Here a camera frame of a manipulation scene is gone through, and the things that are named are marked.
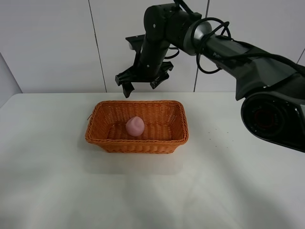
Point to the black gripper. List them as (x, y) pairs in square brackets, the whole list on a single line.
[(148, 66)]

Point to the pink peach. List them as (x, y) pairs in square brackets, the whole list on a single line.
[(135, 126)]

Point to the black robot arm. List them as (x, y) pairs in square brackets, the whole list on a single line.
[(271, 86)]

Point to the orange wicker basket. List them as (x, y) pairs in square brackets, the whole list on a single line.
[(156, 127)]

